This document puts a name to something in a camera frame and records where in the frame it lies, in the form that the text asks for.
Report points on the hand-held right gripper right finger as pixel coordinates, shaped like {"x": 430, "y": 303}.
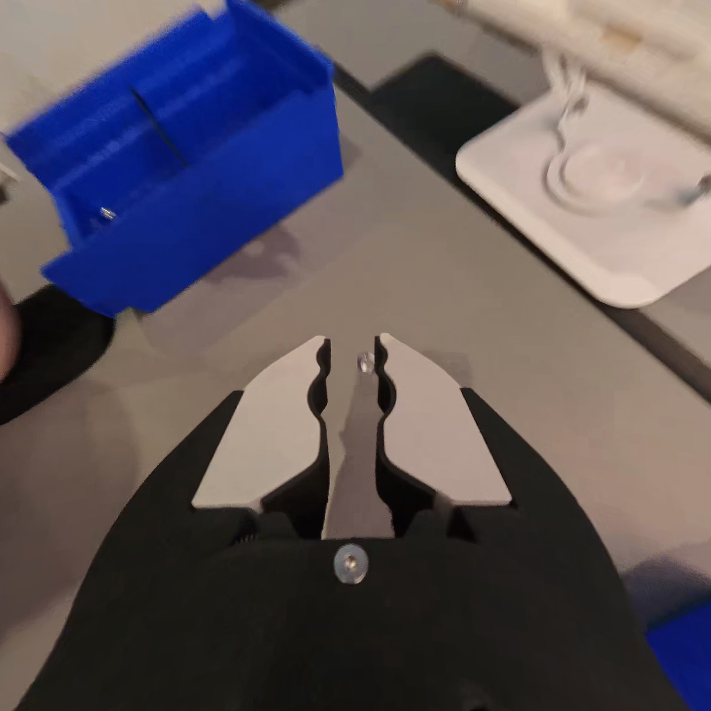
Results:
{"x": 444, "y": 444}

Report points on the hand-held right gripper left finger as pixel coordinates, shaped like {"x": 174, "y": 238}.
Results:
{"x": 261, "y": 444}

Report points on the small shiny metal part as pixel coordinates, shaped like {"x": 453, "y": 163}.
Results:
{"x": 365, "y": 362}

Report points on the blue plastic tray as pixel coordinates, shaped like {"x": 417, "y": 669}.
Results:
{"x": 222, "y": 222}

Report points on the person's left forearm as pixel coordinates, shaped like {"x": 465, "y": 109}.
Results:
{"x": 6, "y": 344}

